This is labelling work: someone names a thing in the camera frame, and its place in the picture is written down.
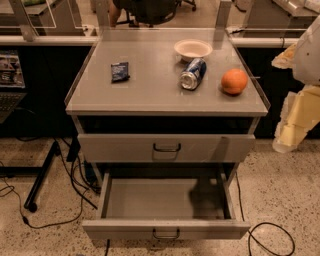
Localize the dark blue snack packet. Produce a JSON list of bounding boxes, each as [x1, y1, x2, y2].
[[111, 62, 130, 82]]

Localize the black floor cable left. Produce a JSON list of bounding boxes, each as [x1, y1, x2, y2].
[[0, 137, 101, 230]]

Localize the black floor cable right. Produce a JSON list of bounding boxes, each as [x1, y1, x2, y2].
[[235, 171, 296, 256]]

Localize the closed grey upper drawer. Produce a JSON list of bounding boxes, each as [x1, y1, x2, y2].
[[78, 134, 255, 163]]

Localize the orange fruit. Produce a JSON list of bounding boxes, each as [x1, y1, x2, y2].
[[221, 69, 248, 95]]

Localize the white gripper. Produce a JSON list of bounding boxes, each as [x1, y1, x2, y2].
[[271, 15, 320, 153]]

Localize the open grey lower drawer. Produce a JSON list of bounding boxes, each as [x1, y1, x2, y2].
[[83, 168, 250, 240]]

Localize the blue pepsi can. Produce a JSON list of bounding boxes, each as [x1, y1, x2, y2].
[[179, 58, 207, 90]]

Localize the white horizontal rail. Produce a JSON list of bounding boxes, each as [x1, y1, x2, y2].
[[0, 36, 98, 46]]

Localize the black table leg stand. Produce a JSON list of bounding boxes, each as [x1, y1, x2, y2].
[[0, 142, 61, 213]]

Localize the black laptop keyboard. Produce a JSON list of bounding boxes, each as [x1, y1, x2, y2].
[[0, 92, 26, 123]]

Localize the person on office chair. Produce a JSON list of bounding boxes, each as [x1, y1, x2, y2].
[[109, 0, 196, 28]]

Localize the black floor cable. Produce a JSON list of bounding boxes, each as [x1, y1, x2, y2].
[[235, 171, 296, 256], [0, 137, 101, 230]]

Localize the grey metal drawer cabinet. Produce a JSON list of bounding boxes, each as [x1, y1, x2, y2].
[[64, 27, 271, 188]]

